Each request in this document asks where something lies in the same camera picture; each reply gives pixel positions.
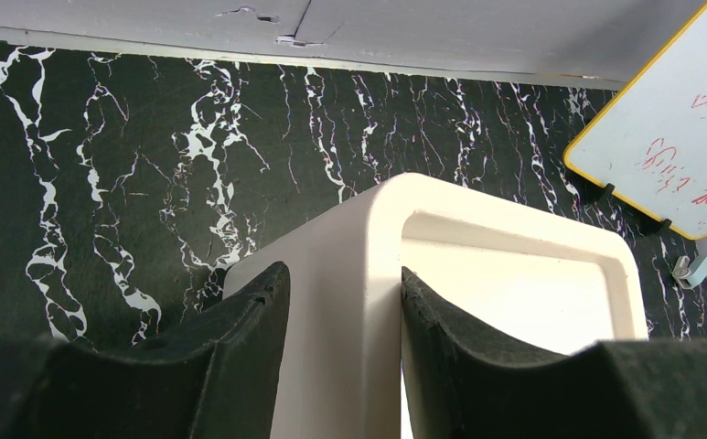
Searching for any whiteboard with yellow frame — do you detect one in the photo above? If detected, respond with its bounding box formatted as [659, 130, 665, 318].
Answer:
[563, 3, 707, 240]

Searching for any white three-drawer organizer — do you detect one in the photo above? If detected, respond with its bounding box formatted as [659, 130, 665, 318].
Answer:
[225, 173, 648, 438]

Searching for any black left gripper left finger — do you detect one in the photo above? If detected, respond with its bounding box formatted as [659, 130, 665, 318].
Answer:
[0, 262, 290, 438]

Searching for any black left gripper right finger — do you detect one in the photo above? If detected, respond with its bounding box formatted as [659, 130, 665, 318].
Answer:
[401, 269, 707, 438]

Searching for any light blue eraser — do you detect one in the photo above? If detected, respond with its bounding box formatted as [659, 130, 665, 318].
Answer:
[671, 255, 707, 289]

